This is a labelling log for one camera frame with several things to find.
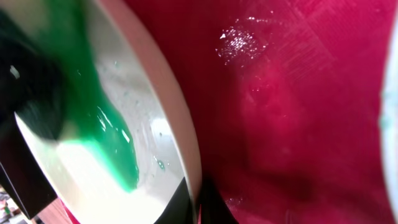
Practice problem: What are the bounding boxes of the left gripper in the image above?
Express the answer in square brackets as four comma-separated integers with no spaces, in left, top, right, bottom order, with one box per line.
[1,11,65,219]

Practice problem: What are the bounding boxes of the red plastic tray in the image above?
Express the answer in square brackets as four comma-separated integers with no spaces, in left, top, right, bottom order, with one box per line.
[123,0,397,223]

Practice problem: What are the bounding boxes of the white plate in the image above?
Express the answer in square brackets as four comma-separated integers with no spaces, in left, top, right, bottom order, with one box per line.
[1,1,201,223]

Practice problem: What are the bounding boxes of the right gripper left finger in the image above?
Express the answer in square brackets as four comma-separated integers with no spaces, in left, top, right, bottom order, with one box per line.
[154,178,195,224]

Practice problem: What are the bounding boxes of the green sponge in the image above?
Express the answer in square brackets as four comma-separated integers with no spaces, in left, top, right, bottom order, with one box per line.
[37,0,139,192]

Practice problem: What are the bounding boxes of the light blue lower plate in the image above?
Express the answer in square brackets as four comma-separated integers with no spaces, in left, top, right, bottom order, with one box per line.
[379,15,397,222]

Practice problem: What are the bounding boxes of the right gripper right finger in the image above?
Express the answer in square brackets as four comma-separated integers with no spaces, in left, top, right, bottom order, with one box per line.
[199,177,238,224]

